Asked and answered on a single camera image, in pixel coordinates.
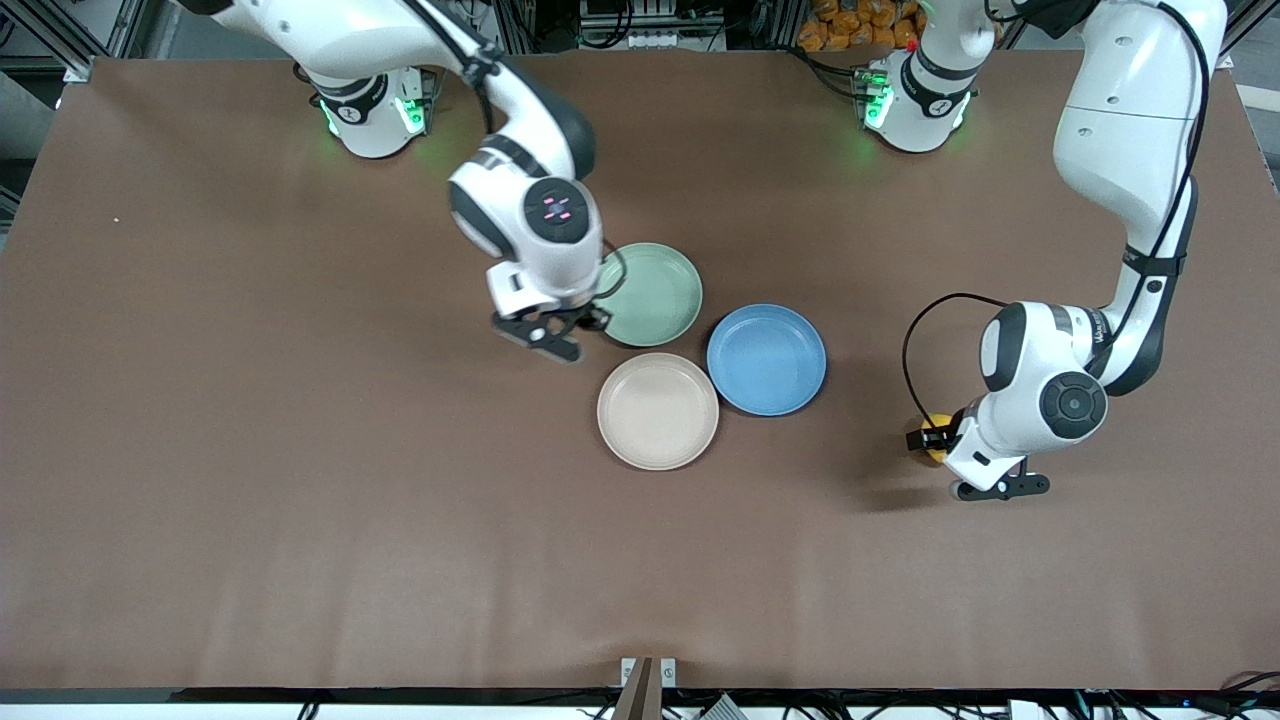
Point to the aluminium frame post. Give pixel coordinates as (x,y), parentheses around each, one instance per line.
(517,25)
(787,22)

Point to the blue round plate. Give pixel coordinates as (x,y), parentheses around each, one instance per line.
(766,360)

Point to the aluminium frame profile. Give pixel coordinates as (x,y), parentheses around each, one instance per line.
(80,65)

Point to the camera mount post bracket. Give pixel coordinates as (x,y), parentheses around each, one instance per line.
(648,690)

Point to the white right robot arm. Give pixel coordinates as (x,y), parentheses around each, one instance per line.
(530,150)

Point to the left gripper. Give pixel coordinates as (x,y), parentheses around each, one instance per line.
(937,436)

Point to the yellow lemon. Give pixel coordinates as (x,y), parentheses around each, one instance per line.
(934,458)

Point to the white equipment box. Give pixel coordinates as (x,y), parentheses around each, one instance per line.
(650,38)

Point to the green round plate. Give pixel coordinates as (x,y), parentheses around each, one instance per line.
(660,290)

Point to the bag of orange fruits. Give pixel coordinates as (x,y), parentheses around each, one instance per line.
(850,25)

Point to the beige round plate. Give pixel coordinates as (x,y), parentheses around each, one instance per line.
(657,410)

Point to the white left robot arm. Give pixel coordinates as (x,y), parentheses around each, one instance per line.
(1130,120)

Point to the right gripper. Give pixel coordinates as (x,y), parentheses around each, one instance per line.
(583,316)

